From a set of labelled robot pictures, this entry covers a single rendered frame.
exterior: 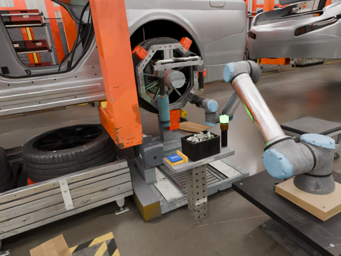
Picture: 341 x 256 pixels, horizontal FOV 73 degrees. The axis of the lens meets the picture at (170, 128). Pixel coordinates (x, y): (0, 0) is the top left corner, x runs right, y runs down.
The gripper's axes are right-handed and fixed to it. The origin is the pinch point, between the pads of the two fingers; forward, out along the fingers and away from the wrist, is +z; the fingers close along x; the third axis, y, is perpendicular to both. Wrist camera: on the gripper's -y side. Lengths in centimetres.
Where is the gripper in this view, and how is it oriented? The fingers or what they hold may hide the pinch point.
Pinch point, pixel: (189, 97)
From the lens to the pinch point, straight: 217.0
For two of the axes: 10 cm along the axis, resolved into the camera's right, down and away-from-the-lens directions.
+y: 6.9, 5.1, 5.1
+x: 5.7, -8.2, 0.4
